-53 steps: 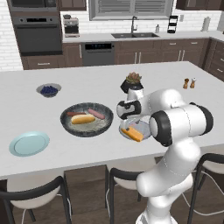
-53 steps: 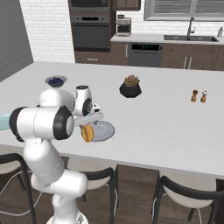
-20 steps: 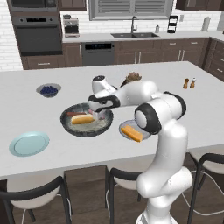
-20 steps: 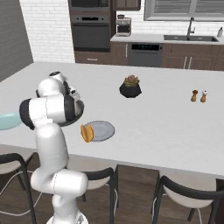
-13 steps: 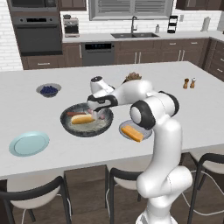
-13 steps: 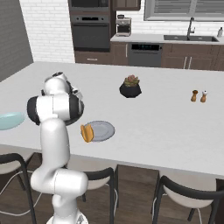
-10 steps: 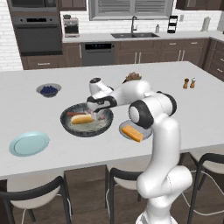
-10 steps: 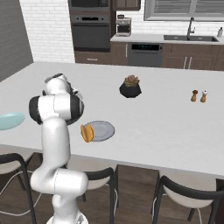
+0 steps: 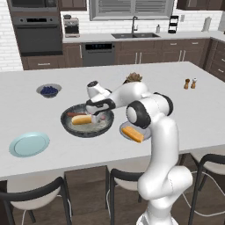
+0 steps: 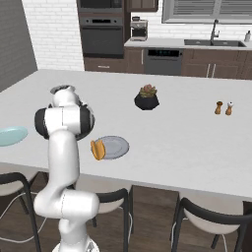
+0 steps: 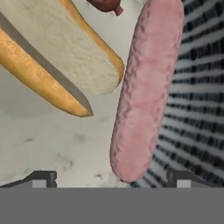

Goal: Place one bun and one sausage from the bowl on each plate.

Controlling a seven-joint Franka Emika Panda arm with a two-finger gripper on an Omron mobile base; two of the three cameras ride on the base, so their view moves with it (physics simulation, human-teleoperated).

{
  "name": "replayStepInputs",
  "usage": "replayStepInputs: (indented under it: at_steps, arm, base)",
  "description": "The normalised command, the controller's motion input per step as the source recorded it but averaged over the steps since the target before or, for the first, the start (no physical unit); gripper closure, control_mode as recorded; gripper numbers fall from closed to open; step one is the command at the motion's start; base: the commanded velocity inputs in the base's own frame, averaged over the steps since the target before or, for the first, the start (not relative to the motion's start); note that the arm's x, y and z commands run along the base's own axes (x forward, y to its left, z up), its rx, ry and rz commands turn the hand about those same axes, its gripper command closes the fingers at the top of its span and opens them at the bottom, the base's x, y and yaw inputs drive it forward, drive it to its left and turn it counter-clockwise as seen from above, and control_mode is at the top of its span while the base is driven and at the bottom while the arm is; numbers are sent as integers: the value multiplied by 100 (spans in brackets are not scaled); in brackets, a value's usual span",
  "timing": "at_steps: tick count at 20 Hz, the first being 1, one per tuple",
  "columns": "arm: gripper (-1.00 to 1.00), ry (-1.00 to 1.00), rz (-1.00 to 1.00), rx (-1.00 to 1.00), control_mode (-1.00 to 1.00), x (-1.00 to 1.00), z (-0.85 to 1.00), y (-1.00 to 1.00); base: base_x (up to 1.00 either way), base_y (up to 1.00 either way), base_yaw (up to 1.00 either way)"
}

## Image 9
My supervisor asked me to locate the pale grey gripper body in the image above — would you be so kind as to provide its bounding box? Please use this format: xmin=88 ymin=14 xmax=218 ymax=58
xmin=91 ymin=112 xmax=103 ymax=124

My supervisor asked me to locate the dark grey bowl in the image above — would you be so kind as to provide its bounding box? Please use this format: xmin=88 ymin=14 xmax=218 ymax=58
xmin=60 ymin=103 xmax=115 ymax=139

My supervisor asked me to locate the tan bun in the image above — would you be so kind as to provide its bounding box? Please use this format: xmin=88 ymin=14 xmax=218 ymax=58
xmin=71 ymin=114 xmax=93 ymax=126

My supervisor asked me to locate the red-brown sausage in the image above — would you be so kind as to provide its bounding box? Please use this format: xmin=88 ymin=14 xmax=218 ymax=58
xmin=67 ymin=112 xmax=88 ymax=118

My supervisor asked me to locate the grey plate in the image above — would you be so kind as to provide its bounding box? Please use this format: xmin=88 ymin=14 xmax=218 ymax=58
xmin=119 ymin=120 xmax=153 ymax=143

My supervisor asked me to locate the orange-tan bun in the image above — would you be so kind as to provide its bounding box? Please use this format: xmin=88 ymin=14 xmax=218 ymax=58
xmin=121 ymin=125 xmax=145 ymax=144

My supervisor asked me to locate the grey bowl of blueberries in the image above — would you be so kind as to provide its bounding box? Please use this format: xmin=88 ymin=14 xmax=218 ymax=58
xmin=35 ymin=83 xmax=63 ymax=99

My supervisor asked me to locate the light blue plate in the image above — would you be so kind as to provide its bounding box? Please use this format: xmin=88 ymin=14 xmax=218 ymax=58
xmin=8 ymin=131 xmax=51 ymax=158

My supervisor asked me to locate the brown artichoke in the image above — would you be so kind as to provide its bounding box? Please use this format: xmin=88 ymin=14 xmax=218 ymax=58
xmin=125 ymin=71 xmax=144 ymax=84

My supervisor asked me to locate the grey dishwasher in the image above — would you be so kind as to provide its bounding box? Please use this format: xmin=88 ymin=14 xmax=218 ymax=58
xmin=81 ymin=42 xmax=116 ymax=68

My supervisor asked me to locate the brown narrow cupboard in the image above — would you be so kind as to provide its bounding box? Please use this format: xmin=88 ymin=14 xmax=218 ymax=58
xmin=62 ymin=42 xmax=84 ymax=69

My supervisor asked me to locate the black chair white seat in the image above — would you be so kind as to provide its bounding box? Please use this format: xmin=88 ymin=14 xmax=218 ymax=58
xmin=0 ymin=176 xmax=73 ymax=225
xmin=187 ymin=152 xmax=225 ymax=225
xmin=105 ymin=166 xmax=153 ymax=225

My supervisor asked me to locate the brown drawer under oven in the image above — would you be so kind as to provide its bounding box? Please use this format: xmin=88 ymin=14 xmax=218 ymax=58
xmin=21 ymin=54 xmax=67 ymax=71

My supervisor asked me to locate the dark sink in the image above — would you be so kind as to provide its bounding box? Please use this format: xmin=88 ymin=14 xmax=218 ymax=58
xmin=111 ymin=32 xmax=162 ymax=40

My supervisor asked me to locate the brown lower cupboard run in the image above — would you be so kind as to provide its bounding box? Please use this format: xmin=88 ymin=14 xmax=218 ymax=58
xmin=114 ymin=38 xmax=213 ymax=67

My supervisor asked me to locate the silver coffee machine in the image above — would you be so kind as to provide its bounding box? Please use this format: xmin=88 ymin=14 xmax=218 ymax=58
xmin=62 ymin=14 xmax=81 ymax=39

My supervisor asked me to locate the brown pepper shaker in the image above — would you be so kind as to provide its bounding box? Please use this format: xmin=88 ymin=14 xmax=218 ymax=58
xmin=183 ymin=77 xmax=191 ymax=91

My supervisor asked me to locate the dark tap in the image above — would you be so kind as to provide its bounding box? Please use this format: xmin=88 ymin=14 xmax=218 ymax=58
xmin=130 ymin=15 xmax=140 ymax=35

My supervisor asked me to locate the brown salt shaker white top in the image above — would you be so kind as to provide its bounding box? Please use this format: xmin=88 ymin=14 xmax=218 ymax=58
xmin=190 ymin=77 xmax=198 ymax=90

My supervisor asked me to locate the window with grey blinds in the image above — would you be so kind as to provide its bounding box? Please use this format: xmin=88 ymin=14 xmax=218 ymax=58
xmin=89 ymin=0 xmax=176 ymax=21

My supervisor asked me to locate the brown upper cupboard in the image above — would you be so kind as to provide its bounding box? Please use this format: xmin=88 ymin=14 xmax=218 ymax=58
xmin=58 ymin=0 xmax=88 ymax=12
xmin=176 ymin=0 xmax=225 ymax=11

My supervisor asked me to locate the black microwave oven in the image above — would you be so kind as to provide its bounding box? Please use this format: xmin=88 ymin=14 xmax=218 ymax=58
xmin=6 ymin=0 xmax=60 ymax=13

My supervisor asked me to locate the brown side cupboard run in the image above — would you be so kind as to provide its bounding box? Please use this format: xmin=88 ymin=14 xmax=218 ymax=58
xmin=204 ymin=38 xmax=225 ymax=83

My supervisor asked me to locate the white paper towel roll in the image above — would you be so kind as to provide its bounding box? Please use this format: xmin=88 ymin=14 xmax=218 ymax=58
xmin=201 ymin=16 xmax=213 ymax=33

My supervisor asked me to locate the black wall oven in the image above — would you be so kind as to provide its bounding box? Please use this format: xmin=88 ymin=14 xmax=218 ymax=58
xmin=11 ymin=13 xmax=64 ymax=57

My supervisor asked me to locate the black wire stand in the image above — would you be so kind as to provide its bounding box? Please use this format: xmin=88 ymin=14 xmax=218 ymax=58
xmin=167 ymin=14 xmax=180 ymax=34

